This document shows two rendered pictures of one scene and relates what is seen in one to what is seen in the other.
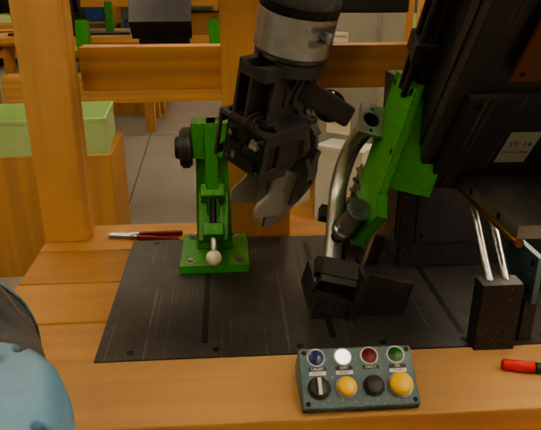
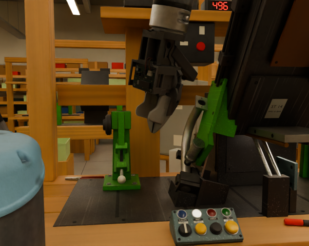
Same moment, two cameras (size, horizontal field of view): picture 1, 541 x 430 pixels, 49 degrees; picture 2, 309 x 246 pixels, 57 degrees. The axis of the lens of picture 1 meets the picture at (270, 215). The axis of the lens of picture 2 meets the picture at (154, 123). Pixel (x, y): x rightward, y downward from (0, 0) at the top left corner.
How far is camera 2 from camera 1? 0.21 m
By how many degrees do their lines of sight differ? 17
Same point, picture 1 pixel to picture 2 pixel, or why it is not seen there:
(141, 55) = (87, 89)
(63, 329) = not seen: hidden behind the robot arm
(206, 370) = (118, 228)
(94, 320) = (54, 211)
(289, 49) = (167, 22)
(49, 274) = not seen: hidden behind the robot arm
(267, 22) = (157, 10)
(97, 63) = (66, 92)
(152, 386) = (86, 235)
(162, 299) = (93, 200)
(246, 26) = not seen: hidden behind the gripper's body
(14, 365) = (10, 135)
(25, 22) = (33, 69)
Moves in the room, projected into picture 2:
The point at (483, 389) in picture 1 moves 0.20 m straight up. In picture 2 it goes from (277, 233) to (280, 148)
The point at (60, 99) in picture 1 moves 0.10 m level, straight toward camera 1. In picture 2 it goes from (46, 106) to (47, 106)
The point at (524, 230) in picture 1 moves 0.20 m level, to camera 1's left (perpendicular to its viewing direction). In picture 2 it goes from (288, 137) to (202, 138)
